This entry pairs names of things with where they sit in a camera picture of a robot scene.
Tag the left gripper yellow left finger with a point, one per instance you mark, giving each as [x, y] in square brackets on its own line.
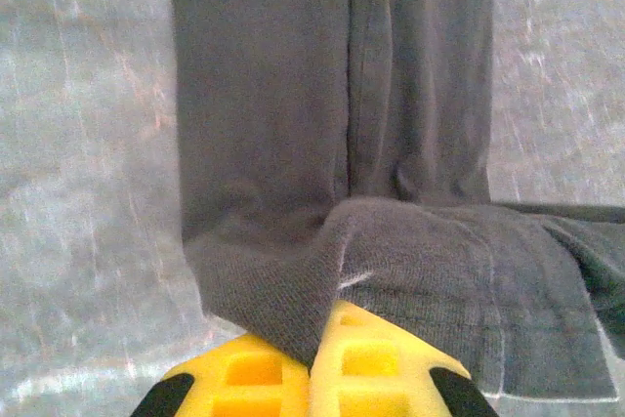
[249, 378]

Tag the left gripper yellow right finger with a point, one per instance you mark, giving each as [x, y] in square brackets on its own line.
[371, 368]

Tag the dark grey t-shirt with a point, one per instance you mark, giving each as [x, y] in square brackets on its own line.
[263, 95]

